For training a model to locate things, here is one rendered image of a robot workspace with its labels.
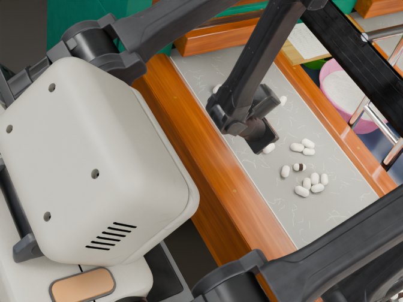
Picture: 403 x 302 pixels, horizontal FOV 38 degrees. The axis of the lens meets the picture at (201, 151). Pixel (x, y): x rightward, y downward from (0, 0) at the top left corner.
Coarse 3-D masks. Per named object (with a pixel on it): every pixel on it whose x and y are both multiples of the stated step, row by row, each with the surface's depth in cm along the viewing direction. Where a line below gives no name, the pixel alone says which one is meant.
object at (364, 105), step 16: (368, 32) 127; (384, 32) 129; (400, 32) 131; (400, 48) 139; (400, 80) 121; (368, 112) 153; (352, 128) 161; (384, 128) 150; (400, 144) 146; (384, 160) 152
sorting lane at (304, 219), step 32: (192, 64) 165; (224, 64) 168; (288, 96) 166; (288, 128) 158; (320, 128) 160; (256, 160) 148; (288, 160) 151; (320, 160) 153; (288, 192) 144; (320, 192) 146; (352, 192) 148; (288, 224) 138; (320, 224) 140
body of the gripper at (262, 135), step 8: (256, 120) 131; (264, 120) 135; (256, 128) 131; (264, 128) 134; (240, 136) 131; (248, 136) 131; (256, 136) 133; (264, 136) 134; (272, 136) 133; (248, 144) 136; (256, 144) 135; (264, 144) 134; (256, 152) 134
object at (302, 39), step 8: (296, 24) 181; (304, 24) 182; (296, 32) 178; (304, 32) 179; (296, 40) 176; (304, 40) 177; (312, 40) 178; (296, 48) 174; (304, 48) 175; (312, 48) 175; (320, 48) 176; (304, 56) 172; (312, 56) 173
